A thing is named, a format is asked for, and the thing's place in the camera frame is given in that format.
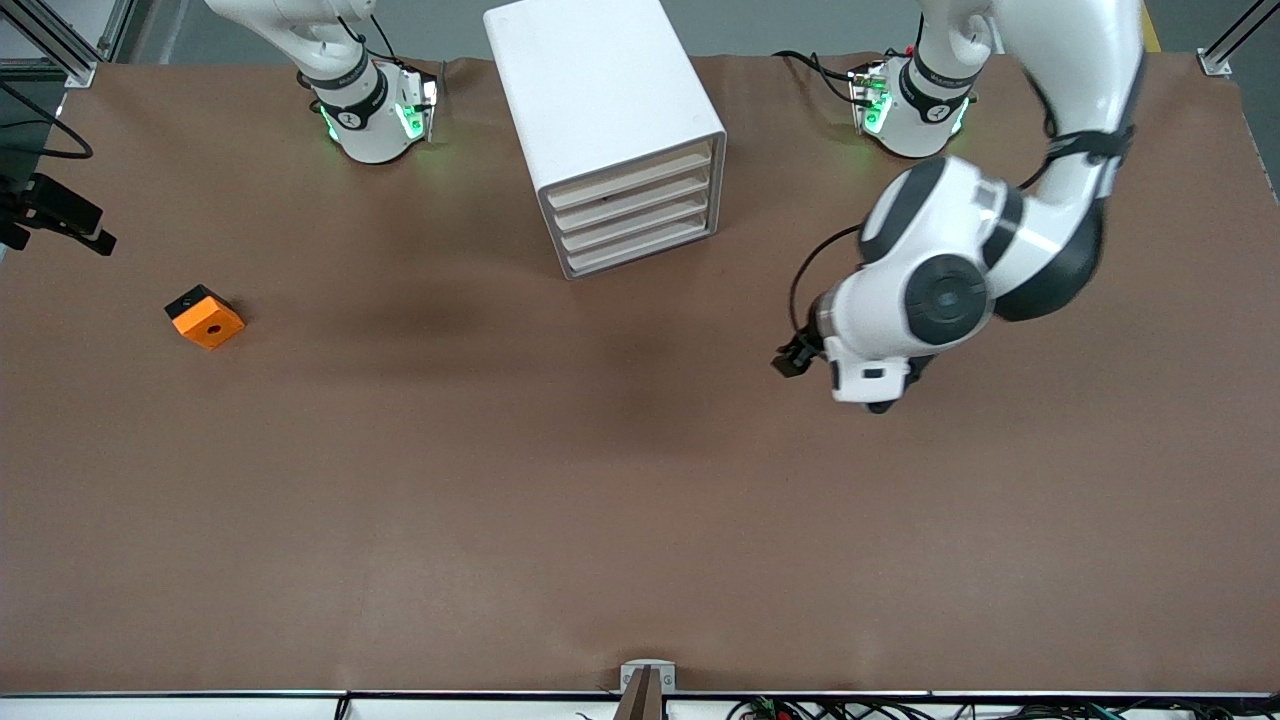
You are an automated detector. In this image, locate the aluminium frame profile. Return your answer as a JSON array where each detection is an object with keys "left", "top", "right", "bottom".
[
  {"left": 1197, "top": 0, "right": 1280, "bottom": 77},
  {"left": 0, "top": 0, "right": 137, "bottom": 89}
]

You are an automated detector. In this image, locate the grey metal bracket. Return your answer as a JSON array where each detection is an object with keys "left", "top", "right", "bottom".
[{"left": 620, "top": 660, "right": 678, "bottom": 694}]

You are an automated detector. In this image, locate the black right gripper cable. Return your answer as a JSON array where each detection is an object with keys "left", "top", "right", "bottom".
[{"left": 0, "top": 82, "right": 95, "bottom": 162}]

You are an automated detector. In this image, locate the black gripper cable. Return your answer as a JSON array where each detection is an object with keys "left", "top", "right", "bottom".
[
  {"left": 787, "top": 224, "right": 864, "bottom": 347},
  {"left": 0, "top": 82, "right": 95, "bottom": 162}
]

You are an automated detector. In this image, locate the white table edge rail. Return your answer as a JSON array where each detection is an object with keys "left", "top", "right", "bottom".
[{"left": 0, "top": 691, "right": 1280, "bottom": 720}]

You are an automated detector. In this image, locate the brown table mat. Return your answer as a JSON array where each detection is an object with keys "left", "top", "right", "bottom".
[{"left": 0, "top": 50, "right": 1280, "bottom": 697}]

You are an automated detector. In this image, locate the bundle of mixed cables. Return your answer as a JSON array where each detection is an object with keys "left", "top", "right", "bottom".
[{"left": 728, "top": 696, "right": 1280, "bottom": 720}]

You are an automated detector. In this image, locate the black arm base cable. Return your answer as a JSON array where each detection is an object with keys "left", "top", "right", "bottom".
[{"left": 772, "top": 48, "right": 883, "bottom": 107}]

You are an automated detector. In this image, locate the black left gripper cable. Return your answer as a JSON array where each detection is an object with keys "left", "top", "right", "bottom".
[{"left": 787, "top": 224, "right": 864, "bottom": 347}]

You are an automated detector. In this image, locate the orange block with black side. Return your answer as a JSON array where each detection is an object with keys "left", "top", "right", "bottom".
[{"left": 164, "top": 284, "right": 246, "bottom": 351}]

